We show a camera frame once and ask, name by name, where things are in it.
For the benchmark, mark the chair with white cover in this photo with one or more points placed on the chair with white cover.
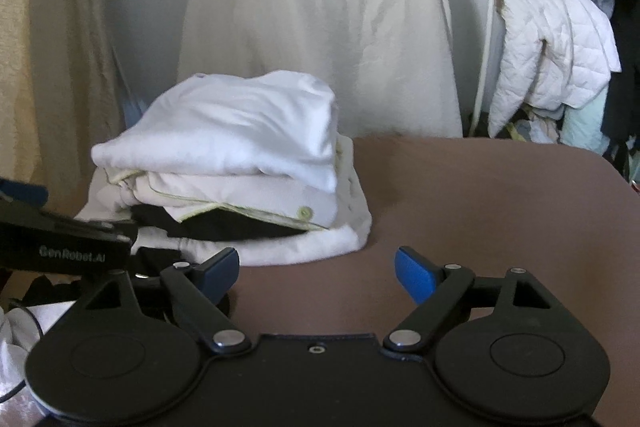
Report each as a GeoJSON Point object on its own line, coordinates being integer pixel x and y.
{"type": "Point", "coordinates": [320, 22]}

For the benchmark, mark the patterned cloth pile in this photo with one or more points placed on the patterned cloth pile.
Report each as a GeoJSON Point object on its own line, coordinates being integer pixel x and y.
{"type": "Point", "coordinates": [535, 124]}

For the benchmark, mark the white thick folded garment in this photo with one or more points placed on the white thick folded garment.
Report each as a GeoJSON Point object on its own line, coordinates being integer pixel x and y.
{"type": "Point", "coordinates": [325, 244]}

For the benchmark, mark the black folded garment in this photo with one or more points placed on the black folded garment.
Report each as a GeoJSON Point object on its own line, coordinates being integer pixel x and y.
{"type": "Point", "coordinates": [225, 228]}

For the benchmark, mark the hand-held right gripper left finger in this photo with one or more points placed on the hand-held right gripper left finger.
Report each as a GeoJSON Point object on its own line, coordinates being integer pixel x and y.
{"type": "Point", "coordinates": [222, 271]}

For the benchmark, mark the white pipe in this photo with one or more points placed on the white pipe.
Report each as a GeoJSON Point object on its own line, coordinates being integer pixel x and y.
{"type": "Point", "coordinates": [486, 32]}

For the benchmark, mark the crumpled white cloth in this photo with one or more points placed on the crumpled white cloth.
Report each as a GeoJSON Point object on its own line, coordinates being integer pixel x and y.
{"type": "Point", "coordinates": [20, 347]}

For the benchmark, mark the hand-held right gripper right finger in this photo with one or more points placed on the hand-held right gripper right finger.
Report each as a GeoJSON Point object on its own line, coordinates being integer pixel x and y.
{"type": "Point", "coordinates": [412, 273]}

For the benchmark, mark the blue cloth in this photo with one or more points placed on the blue cloth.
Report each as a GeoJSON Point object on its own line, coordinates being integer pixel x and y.
{"type": "Point", "coordinates": [134, 112]}

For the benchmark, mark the pale green garment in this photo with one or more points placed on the pale green garment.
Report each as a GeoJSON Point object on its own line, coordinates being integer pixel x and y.
{"type": "Point", "coordinates": [585, 127]}

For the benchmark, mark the white quilted jacket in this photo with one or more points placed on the white quilted jacket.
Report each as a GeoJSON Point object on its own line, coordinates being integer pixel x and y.
{"type": "Point", "coordinates": [545, 52]}

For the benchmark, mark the black cloth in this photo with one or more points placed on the black cloth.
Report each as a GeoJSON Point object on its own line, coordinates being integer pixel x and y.
{"type": "Point", "coordinates": [45, 289]}

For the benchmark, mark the cream shirt with green trim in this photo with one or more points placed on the cream shirt with green trim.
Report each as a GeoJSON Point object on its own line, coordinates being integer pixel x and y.
{"type": "Point", "coordinates": [240, 198]}

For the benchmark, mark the beige curtain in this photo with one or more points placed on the beige curtain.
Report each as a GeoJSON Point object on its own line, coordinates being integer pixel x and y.
{"type": "Point", "coordinates": [55, 72]}

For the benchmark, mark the dark hanging clothes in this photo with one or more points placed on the dark hanging clothes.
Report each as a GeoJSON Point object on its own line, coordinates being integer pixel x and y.
{"type": "Point", "coordinates": [627, 72]}

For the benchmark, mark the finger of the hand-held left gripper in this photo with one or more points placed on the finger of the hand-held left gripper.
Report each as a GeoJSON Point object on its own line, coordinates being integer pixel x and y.
{"type": "Point", "coordinates": [22, 193]}

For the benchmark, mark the white shirt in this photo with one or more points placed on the white shirt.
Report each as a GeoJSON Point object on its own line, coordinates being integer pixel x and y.
{"type": "Point", "coordinates": [225, 132]}

